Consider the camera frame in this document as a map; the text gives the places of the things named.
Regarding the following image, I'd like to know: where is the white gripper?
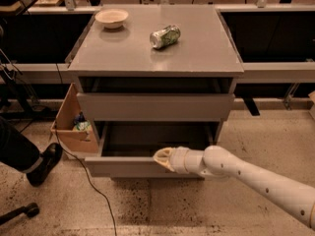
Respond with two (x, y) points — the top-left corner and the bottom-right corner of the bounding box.
(154, 147), (205, 175)

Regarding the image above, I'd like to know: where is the grey drawer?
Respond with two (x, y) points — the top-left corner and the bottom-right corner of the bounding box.
(85, 122), (221, 179)
(77, 92), (234, 122)

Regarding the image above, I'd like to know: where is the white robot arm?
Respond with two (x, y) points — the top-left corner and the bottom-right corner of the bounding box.
(154, 146), (315, 230)

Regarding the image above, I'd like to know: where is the grey drawer cabinet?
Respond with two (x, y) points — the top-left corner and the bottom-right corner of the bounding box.
(66, 3), (245, 182)

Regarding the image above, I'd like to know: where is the grey top drawer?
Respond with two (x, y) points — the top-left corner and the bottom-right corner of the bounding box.
(77, 92), (234, 122)

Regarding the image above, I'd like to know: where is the green chip bag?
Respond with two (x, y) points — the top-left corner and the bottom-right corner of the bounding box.
(73, 121), (92, 131)

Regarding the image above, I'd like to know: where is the blue snack bag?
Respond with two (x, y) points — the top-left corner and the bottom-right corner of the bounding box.
(74, 112), (86, 124)

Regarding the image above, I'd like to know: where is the brown cardboard box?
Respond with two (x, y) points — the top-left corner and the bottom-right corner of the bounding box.
(51, 84), (98, 153)

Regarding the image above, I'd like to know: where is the black shoe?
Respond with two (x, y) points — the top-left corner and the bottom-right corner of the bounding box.
(27, 143), (63, 187)

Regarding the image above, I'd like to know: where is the green crushed soda can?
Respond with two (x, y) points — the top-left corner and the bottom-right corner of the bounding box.
(150, 25), (181, 49)

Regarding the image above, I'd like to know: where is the black office chair base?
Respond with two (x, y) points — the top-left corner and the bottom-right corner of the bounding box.
(0, 203), (39, 225)

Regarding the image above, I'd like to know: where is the person's dark trouser leg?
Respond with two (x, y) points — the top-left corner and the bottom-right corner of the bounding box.
(0, 117), (43, 173)

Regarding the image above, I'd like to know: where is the beige ceramic bowl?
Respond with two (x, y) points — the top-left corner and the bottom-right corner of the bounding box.
(95, 9), (129, 30)

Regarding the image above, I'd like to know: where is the right grey workbench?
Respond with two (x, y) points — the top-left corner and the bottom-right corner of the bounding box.
(216, 4), (315, 115)

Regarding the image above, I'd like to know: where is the grey workbench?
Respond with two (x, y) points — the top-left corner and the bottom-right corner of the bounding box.
(1, 7), (94, 85)
(216, 4), (315, 115)

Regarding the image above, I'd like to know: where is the left grey workbench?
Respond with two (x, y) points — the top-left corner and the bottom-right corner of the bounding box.
(1, 7), (94, 85)

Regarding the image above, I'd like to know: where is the black tripod stand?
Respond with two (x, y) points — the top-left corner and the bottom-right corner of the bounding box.
(0, 47), (53, 120)

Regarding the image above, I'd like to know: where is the black floor cable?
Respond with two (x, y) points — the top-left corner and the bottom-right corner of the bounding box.
(53, 62), (118, 236)

